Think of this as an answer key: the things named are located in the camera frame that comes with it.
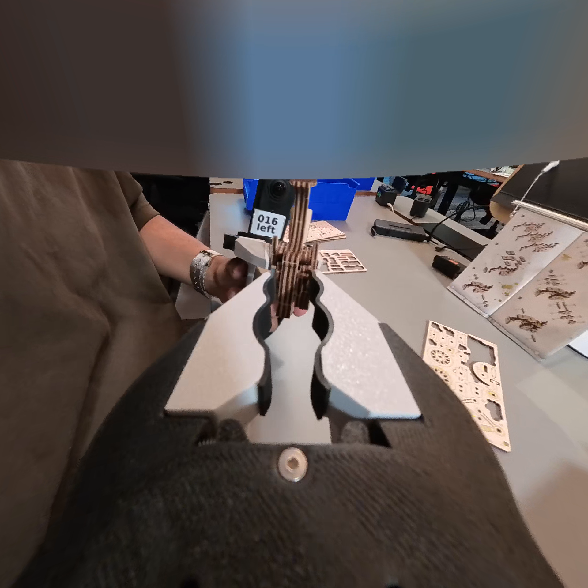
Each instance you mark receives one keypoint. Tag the black power strip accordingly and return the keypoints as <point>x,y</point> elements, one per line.
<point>399,229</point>

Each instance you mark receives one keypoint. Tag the wooden cutout frame sheet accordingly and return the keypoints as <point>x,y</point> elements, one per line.
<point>360,268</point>

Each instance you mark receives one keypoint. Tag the blue plastic bin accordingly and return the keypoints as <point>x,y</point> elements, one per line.
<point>330,200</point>
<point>365,183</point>

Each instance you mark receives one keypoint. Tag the stacked wooden parts sheets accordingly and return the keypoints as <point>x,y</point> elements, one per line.
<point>328,232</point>

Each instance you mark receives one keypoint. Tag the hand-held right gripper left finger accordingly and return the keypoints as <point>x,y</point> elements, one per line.
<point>216,367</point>

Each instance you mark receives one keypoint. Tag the dark grey flat case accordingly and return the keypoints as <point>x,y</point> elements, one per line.
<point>459,239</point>

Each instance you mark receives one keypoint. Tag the person's left forearm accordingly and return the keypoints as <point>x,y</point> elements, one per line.
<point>165,248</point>

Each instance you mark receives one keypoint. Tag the folded instruction sheet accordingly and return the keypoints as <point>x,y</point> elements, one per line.
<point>519,275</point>

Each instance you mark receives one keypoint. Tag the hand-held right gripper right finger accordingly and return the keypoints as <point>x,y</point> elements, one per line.
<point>367,367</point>

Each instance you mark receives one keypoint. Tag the wooden gear parts sheet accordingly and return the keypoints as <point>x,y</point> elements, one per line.
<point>498,432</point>

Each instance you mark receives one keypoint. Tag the small black box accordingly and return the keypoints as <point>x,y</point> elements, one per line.
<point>448,266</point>

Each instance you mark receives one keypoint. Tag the black panel with wooden rim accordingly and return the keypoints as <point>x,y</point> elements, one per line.
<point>551,188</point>

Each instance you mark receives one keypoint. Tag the person's left hand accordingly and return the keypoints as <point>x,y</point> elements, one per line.
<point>227,280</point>

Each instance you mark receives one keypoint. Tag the wooden model assembly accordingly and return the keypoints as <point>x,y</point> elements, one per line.
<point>291,275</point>

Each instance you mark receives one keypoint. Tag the black battery charger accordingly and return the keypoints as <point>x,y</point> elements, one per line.
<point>385,196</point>
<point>420,206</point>

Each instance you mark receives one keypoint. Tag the brown shirt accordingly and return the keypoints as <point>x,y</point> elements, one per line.
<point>69,344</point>

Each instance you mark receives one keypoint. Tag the grey desk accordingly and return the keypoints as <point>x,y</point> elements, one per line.
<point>404,294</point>

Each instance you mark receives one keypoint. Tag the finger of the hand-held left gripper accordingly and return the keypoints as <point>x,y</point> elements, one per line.
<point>252,252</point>

